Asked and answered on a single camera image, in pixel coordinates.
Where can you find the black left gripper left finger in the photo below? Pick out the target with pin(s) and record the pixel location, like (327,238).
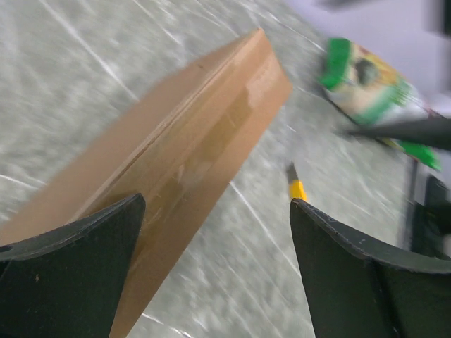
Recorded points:
(68,282)

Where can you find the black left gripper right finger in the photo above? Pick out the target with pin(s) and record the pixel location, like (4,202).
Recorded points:
(359,286)

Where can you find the yellow utility knife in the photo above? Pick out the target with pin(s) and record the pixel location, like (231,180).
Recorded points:
(296,188)

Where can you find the brown cardboard express box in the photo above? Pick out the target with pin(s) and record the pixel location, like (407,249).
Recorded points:
(179,147)

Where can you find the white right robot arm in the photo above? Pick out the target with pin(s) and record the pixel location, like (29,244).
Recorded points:
(433,132)

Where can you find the green cassava chips bag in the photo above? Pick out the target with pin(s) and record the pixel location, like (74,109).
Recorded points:
(368,90)

